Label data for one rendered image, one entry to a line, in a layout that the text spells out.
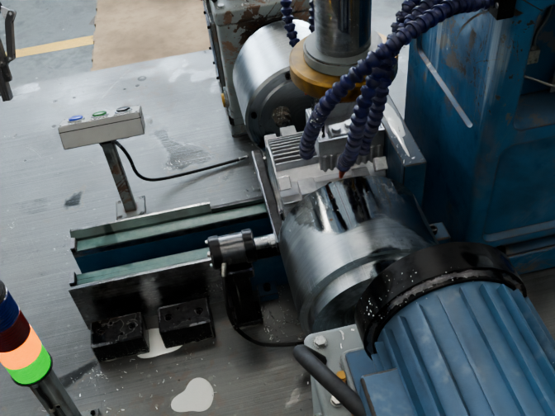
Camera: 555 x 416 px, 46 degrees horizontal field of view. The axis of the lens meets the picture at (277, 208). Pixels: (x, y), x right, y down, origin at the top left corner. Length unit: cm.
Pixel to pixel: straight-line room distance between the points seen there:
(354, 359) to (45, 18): 367
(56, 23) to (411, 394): 375
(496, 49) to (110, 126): 79
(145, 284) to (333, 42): 58
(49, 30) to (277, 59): 291
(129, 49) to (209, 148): 182
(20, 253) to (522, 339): 119
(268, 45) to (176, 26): 221
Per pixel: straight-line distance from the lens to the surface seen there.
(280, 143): 121
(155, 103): 189
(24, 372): 105
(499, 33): 99
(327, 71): 106
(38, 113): 199
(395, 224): 98
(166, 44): 343
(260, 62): 136
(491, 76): 103
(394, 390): 65
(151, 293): 131
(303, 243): 101
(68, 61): 379
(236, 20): 153
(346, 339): 86
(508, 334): 64
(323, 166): 118
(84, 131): 141
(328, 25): 104
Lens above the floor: 188
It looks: 46 degrees down
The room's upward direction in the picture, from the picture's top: 7 degrees counter-clockwise
